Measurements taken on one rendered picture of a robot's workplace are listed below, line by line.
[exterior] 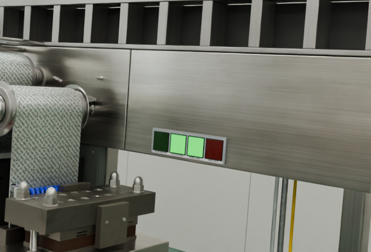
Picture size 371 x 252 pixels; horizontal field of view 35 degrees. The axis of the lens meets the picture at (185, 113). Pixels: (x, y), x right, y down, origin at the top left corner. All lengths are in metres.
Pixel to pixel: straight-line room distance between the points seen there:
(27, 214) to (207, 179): 3.03
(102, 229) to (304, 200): 2.62
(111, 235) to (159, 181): 3.14
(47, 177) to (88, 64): 0.39
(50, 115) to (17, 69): 0.28
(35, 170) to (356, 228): 0.86
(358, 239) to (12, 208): 0.87
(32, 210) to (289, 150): 0.64
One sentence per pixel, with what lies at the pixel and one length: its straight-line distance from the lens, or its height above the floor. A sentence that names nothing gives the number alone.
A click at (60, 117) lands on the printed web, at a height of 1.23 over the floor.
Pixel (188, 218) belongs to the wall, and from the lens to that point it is 4.60.
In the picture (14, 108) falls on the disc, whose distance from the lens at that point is 1.60.
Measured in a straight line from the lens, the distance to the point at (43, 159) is 1.68.
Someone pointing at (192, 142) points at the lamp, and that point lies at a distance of 1.59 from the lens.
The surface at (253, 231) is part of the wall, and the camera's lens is 4.29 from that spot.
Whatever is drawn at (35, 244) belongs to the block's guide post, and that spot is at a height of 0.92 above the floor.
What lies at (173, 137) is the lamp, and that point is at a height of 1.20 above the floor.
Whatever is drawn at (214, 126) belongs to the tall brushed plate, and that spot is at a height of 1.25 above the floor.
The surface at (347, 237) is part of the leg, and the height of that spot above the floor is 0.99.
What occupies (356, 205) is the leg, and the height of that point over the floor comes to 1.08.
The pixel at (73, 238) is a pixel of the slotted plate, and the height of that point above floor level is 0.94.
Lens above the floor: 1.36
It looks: 3 degrees down
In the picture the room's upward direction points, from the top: 4 degrees clockwise
